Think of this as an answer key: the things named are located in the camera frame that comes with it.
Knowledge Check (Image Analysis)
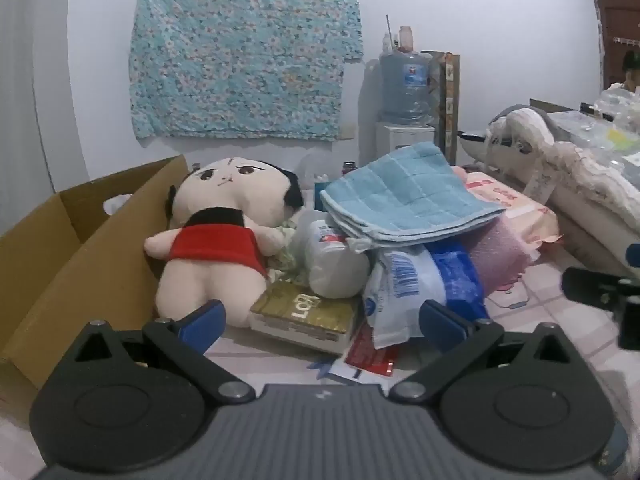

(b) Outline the light blue towel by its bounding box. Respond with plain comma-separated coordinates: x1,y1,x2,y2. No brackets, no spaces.
319,141,506,249

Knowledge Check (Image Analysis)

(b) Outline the red foil packet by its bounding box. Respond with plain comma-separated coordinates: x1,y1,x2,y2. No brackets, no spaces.
344,325,402,379

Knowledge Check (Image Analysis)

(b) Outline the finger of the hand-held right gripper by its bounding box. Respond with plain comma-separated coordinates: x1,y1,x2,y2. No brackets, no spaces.
561,267,627,309

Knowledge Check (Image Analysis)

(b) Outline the pink plush toy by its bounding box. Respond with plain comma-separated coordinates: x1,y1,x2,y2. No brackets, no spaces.
470,222,532,292

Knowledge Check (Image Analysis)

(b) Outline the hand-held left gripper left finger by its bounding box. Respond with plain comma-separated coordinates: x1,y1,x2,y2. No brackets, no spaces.
69,300,256,404

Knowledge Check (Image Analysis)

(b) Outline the blue water jug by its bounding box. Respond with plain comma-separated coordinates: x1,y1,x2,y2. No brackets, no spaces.
378,50,434,126

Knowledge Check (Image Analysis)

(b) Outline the white water dispenser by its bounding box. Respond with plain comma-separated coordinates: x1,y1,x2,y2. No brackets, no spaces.
375,121,437,167

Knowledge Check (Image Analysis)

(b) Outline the plush doll with red dress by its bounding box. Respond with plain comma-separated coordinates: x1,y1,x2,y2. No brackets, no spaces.
144,156,305,330

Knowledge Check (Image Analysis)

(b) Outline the brown cardboard box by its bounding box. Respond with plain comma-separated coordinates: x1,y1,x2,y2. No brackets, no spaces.
0,155,191,392

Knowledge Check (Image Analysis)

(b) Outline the turquoise floral wall cloth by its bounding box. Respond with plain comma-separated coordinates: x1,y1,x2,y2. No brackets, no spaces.
128,0,364,142

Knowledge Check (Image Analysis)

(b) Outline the blue white plastic package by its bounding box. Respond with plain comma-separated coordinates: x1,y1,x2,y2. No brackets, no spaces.
364,244,490,351

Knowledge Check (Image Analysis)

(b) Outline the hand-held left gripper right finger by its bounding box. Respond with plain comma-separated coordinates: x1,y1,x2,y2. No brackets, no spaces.
388,300,579,404

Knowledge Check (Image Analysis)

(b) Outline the grey curtain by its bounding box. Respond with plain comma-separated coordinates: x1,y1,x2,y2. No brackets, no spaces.
0,0,71,241

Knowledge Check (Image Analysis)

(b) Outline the patterned folding board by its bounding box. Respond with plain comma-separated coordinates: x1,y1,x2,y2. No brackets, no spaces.
422,51,461,166

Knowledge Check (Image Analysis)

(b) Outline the pile of clear plastic bags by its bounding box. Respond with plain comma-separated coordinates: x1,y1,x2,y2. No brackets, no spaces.
549,84,640,162

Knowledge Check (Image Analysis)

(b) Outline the gold lidded box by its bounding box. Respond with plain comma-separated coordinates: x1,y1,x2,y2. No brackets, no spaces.
249,280,362,354

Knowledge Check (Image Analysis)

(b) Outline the pink wet wipes pack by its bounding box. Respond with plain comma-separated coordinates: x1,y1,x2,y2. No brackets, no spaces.
462,170,561,262

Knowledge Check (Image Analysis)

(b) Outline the brown wooden door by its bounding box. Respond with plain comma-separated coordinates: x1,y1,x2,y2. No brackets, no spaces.
595,0,640,92

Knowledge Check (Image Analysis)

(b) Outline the white plastic bottle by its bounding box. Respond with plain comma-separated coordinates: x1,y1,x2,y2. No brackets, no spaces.
304,220,372,299

